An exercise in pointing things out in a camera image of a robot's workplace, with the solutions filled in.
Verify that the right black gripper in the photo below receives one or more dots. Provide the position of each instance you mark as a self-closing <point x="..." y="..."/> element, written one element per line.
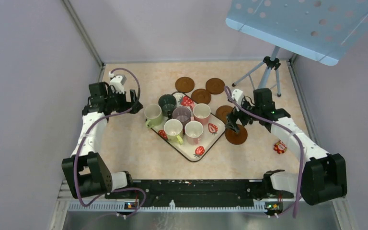
<point x="232" y="123"/>

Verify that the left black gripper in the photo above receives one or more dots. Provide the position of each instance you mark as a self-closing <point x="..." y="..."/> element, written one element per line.
<point x="111" y="92"/>

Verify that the brown coaster five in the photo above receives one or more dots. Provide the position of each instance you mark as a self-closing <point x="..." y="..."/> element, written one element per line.
<point x="236" y="138"/>

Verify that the brown coaster four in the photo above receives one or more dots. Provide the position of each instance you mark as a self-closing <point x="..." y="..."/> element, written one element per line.
<point x="222" y="112"/>

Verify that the brown coaster two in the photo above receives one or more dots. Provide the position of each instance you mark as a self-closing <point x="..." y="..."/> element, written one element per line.
<point x="215" y="86"/>

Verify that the brown coaster three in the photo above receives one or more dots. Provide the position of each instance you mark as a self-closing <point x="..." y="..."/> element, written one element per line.
<point x="201" y="96"/>

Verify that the brown coaster one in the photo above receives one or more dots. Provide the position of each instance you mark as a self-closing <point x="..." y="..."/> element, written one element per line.
<point x="184" y="84"/>

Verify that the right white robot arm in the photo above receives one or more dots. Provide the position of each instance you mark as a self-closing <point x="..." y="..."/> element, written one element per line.
<point x="321" y="176"/>

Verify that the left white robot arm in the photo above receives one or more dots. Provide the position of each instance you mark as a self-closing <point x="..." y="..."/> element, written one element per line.
<point x="85" y="171"/>

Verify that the dark green cup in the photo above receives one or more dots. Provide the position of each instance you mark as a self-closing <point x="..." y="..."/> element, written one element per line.
<point x="167" y="104"/>

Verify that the pink cup far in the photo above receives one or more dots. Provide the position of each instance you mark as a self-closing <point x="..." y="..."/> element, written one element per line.
<point x="201" y="113"/>

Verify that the pink cup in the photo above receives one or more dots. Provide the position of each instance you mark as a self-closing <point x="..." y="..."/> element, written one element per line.
<point x="193" y="132"/>
<point x="201" y="113"/>

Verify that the pink cup near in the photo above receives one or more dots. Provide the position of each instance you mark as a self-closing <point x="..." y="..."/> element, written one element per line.
<point x="193" y="132"/>

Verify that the purple cup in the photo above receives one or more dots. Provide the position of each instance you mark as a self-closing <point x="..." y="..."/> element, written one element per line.
<point x="183" y="114"/>

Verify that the red small toy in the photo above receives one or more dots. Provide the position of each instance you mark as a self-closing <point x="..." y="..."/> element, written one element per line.
<point x="279" y="147"/>

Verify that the silver tripod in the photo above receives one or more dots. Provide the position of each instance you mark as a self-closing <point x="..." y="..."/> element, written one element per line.
<point x="272" y="64"/>

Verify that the blue perforated music stand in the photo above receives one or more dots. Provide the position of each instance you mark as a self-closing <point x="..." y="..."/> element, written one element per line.
<point x="321" y="30"/>

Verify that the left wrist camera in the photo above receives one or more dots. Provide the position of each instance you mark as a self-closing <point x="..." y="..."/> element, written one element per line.
<point x="117" y="83"/>

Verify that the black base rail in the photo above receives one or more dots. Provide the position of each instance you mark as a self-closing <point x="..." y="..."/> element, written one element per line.
<point x="201" y="193"/>

